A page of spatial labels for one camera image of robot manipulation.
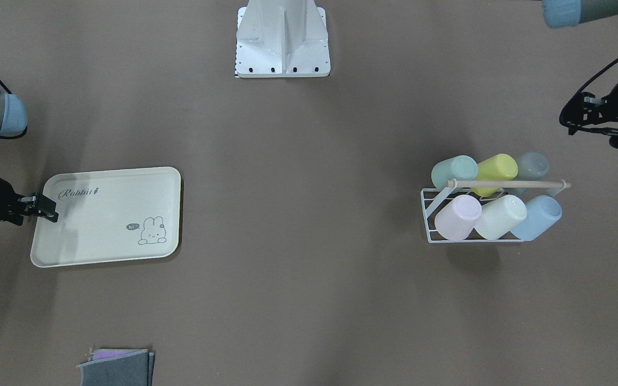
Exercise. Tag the cream rabbit tray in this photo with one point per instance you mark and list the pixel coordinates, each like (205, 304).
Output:
(110, 216)

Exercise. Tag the green cup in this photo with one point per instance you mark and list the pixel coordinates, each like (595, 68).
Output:
(461, 168)

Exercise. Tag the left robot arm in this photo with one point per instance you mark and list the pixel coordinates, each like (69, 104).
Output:
(558, 14)

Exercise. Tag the grey cup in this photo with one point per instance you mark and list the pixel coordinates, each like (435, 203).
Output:
(532, 166)

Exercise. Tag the blue cup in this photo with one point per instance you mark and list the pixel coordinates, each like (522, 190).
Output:
(542, 212)

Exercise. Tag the yellow cup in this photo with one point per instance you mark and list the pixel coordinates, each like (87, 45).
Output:
(501, 167)

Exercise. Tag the cream cup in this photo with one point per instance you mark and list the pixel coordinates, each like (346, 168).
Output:
(500, 216)

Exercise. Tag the pink cup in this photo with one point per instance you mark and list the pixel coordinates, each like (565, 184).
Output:
(456, 220)

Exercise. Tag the grey folded cloth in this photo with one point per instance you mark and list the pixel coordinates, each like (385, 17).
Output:
(123, 366)

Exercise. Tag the white wire cup rack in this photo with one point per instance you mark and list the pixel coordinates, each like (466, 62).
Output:
(433, 200)

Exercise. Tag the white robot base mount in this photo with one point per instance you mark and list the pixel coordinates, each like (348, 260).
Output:
(282, 39)

